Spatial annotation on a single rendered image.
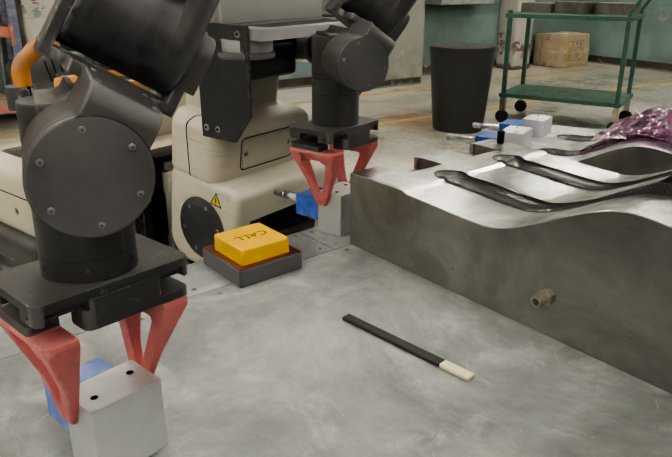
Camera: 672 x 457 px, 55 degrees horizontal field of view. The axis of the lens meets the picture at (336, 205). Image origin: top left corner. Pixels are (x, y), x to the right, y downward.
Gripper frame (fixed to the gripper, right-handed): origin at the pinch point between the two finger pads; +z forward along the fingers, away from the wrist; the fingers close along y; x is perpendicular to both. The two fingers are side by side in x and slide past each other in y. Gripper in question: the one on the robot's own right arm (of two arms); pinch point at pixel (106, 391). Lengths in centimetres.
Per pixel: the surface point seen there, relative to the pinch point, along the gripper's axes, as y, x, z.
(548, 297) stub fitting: 32.4, -16.3, -0.4
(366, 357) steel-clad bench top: 20.0, -6.2, 4.0
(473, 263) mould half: 34.7, -7.6, -0.3
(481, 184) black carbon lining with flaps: 45.3, -2.2, -5.0
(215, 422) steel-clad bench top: 6.3, -3.2, 4.3
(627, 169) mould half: 70, -10, -3
